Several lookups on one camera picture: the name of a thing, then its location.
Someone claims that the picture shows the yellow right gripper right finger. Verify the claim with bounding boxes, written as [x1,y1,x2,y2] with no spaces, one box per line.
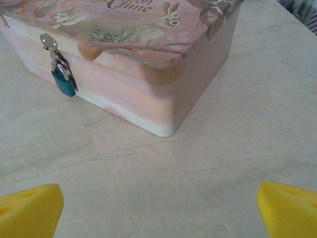
[257,180,317,238]

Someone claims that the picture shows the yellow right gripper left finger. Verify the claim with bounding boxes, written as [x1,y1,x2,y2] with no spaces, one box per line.
[0,183,64,238]

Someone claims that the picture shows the small teal padlock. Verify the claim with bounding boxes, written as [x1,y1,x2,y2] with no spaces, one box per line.
[51,60,79,98]

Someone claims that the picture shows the silver hasp latch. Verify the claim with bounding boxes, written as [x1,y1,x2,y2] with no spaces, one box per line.
[39,33,71,70]

